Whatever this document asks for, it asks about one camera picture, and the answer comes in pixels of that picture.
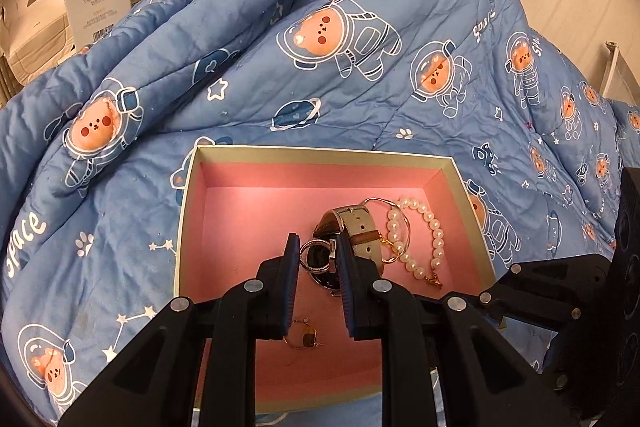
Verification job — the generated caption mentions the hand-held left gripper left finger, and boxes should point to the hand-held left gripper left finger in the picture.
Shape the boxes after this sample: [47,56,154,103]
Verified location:
[59,233,300,427]

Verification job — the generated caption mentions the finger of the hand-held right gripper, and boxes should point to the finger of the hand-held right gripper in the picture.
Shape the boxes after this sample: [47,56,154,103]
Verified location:
[479,292,582,334]
[492,254,614,304]

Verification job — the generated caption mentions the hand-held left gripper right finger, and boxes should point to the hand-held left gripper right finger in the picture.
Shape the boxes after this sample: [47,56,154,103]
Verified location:
[336,234,583,427]

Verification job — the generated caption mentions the gold hoop earring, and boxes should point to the gold hoop earring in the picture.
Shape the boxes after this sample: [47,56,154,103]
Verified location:
[284,318,326,351]

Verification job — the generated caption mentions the beige strap wrist watch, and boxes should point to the beige strap wrist watch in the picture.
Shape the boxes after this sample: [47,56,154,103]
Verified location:
[299,205,397,299]

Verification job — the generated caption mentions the pink lined jewelry box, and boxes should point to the pink lined jewelry box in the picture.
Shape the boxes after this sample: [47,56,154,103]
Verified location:
[172,145,509,413]

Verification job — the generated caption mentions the thin gold bangle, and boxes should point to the thin gold bangle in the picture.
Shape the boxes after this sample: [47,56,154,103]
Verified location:
[362,197,414,264]

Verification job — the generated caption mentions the white pearl bracelet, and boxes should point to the white pearl bracelet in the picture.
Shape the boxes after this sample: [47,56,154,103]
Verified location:
[387,194,447,291]

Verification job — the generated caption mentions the blue astronaut bear printed blanket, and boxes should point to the blue astronaut bear printed blanket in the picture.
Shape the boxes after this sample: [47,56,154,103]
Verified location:
[0,0,640,427]

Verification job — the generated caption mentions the white baby high chair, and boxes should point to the white baby high chair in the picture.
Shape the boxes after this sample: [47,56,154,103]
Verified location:
[0,0,77,88]

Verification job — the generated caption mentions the white plastic frame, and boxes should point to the white plastic frame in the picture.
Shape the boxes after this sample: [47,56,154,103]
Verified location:
[602,41,640,101]

